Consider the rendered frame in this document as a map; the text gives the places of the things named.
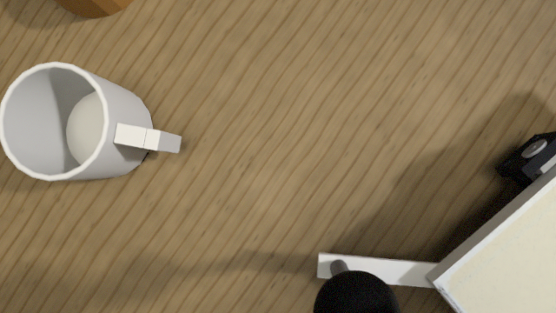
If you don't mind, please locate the white mug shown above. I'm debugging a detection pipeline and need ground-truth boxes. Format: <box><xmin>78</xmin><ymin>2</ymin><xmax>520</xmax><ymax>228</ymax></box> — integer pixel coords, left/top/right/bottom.
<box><xmin>0</xmin><ymin>62</ymin><xmax>182</xmax><ymax>181</ymax></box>

